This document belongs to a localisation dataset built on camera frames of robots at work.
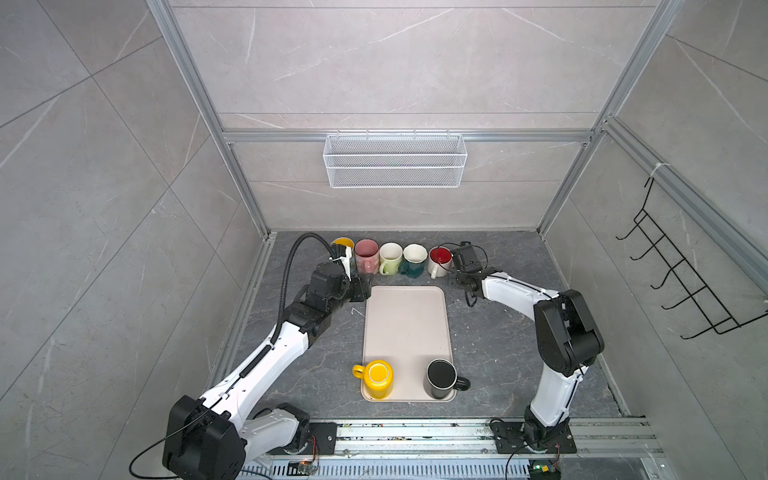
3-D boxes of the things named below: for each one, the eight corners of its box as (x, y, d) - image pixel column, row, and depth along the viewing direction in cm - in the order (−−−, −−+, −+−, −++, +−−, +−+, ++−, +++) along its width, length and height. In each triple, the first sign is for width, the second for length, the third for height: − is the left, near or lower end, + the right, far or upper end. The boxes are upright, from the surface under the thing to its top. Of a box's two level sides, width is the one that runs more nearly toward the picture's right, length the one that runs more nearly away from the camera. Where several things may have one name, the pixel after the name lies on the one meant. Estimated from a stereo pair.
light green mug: (379, 282, 106) (378, 265, 98) (380, 259, 112) (379, 242, 105) (402, 282, 106) (403, 265, 98) (401, 259, 112) (402, 242, 105)
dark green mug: (399, 278, 107) (400, 260, 99) (405, 259, 113) (406, 240, 105) (420, 283, 106) (422, 265, 98) (425, 263, 111) (428, 245, 103)
